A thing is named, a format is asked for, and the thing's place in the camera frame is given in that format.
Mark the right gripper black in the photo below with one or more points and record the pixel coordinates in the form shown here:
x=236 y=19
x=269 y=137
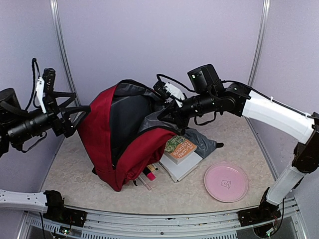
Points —
x=177 y=117

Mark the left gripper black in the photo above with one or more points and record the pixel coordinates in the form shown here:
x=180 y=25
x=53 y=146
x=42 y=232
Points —
x=60 y=126

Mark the orange treehouse book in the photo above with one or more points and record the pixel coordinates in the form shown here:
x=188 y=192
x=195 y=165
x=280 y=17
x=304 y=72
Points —
x=178 y=148

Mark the red student backpack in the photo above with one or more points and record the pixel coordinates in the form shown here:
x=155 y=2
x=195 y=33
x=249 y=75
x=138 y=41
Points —
x=122 y=133

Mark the white large book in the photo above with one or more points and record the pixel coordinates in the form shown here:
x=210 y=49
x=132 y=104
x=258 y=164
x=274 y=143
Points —
x=178 y=171

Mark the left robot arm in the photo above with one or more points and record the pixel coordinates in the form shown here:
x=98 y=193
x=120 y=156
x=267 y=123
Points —
x=18 y=126

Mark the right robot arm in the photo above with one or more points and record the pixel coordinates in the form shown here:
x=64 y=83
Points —
x=243 y=101

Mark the grey fabric pouch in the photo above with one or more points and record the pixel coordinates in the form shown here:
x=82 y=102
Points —
x=204 y=145

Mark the pink highlighter marker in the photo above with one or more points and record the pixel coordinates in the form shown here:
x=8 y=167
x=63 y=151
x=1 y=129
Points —
x=149 y=174

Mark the clear white pen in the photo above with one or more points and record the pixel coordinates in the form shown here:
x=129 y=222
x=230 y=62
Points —
x=140 y=177

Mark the pink round plate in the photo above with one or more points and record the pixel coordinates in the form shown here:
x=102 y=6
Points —
x=226 y=182

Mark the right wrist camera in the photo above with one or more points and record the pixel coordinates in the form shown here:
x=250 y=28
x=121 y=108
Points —
x=168 y=90

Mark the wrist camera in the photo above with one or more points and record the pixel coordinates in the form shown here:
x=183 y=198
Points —
x=168 y=90
x=44 y=85

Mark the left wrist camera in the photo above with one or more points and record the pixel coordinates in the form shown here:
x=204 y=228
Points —
x=44 y=85

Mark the left metal corner post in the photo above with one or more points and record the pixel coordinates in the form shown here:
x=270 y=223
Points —
x=62 y=49

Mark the metal corner post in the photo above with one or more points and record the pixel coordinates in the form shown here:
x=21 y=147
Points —
x=260 y=41
x=62 y=49

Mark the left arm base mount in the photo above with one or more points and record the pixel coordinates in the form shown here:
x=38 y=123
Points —
x=64 y=214

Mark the right metal corner post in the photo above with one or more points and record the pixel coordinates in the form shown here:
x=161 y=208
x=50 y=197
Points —
x=260 y=41

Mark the front metal rail frame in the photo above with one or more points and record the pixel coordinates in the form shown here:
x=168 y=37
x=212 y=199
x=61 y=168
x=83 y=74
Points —
x=111 y=225

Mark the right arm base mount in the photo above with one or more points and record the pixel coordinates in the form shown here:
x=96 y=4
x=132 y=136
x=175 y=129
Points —
x=262 y=213

